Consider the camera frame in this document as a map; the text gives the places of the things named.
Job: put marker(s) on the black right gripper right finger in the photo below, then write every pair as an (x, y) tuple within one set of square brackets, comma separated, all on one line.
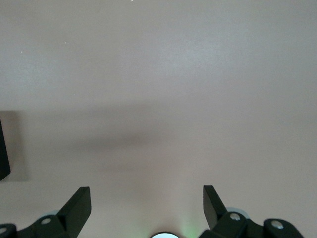
[(215, 213)]

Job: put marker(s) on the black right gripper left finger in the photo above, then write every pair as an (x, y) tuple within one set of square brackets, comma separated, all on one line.
[(74, 210)]

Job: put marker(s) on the black plastic box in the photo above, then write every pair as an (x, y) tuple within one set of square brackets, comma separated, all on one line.
[(3, 153)]

